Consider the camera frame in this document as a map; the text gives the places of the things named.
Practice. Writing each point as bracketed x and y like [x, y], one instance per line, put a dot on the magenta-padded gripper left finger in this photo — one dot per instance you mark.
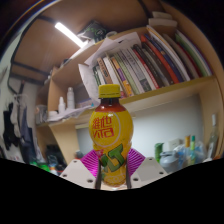
[77, 173]

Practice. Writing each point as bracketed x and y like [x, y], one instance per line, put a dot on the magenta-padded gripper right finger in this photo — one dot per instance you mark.
[148, 171]

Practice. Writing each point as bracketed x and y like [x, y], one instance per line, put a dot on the yellow drink bottle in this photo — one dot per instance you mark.
[110, 131]

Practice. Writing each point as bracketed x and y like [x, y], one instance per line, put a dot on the grey shaker bottle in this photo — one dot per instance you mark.
[168, 161]

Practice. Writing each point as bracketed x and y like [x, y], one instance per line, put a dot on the black appliance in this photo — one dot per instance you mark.
[54, 155]

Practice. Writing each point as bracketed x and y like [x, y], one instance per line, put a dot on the clear bottle with gold cap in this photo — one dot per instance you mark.
[187, 151]

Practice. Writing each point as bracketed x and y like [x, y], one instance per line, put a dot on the blue plastic bag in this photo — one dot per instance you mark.
[200, 151]

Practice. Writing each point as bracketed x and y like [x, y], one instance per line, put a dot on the hanging clothes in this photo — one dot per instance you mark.
[15, 130]

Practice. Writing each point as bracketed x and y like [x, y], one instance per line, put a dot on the ceiling tube light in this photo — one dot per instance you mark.
[69, 34]

